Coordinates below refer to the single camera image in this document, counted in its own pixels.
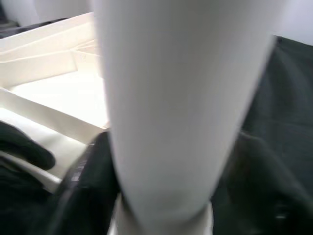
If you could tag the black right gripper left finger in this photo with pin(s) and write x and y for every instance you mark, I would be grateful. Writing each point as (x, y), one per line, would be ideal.
(93, 200)

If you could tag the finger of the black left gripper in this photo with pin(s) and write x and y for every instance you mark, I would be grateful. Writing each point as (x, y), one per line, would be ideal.
(24, 147)

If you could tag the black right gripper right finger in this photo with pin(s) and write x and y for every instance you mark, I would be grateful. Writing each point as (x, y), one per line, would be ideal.
(256, 195)

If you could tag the white plastic table top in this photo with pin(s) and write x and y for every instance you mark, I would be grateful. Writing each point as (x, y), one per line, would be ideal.
(61, 98)

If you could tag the white tapered plastic table leg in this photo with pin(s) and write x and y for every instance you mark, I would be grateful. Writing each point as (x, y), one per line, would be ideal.
(171, 98)

